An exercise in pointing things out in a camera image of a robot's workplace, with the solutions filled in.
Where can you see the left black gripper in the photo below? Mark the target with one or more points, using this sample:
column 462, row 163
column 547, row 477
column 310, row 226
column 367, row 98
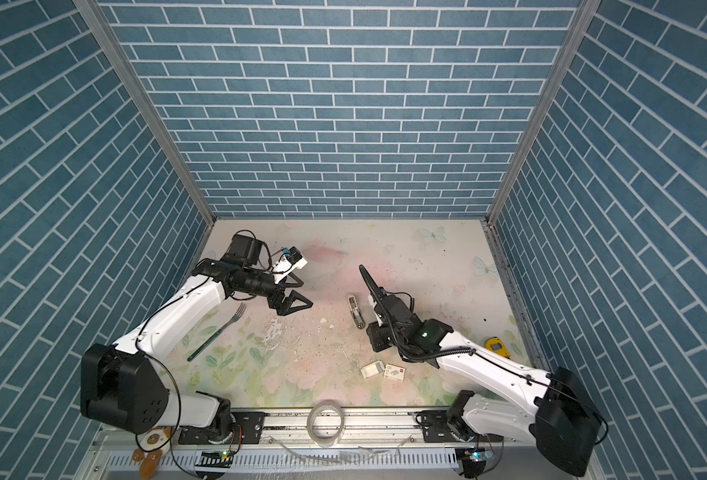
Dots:
column 283, row 305

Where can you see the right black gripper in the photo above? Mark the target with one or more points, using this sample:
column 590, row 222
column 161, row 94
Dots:
column 372, row 335

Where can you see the white staple box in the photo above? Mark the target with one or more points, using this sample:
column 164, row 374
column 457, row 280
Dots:
column 394, row 372

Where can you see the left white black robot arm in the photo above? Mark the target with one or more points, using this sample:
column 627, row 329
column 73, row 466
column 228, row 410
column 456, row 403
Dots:
column 120, row 383

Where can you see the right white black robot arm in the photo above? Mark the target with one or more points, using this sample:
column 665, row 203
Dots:
column 509, row 384

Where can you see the silver fork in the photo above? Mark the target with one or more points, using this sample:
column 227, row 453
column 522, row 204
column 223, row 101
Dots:
column 237, row 315

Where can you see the yellow tape measure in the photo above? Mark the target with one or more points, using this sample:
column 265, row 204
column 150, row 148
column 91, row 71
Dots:
column 496, row 345

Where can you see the clear tape roll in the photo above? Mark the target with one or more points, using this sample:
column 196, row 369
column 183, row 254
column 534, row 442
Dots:
column 325, row 424

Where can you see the brown white plush toy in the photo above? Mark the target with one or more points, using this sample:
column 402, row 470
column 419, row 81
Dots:
column 151, row 450

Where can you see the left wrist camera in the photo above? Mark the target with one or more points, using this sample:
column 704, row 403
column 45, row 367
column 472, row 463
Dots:
column 289, row 260

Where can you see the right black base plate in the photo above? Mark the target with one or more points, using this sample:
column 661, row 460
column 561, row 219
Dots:
column 436, row 428

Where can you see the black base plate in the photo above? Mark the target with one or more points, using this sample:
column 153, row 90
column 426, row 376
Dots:
column 436, row 428
column 227, row 428

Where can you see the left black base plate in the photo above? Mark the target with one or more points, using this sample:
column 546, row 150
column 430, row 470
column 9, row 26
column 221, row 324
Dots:
column 227, row 428

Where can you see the aluminium front rail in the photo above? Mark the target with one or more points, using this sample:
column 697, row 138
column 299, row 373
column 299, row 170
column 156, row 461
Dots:
column 363, row 427

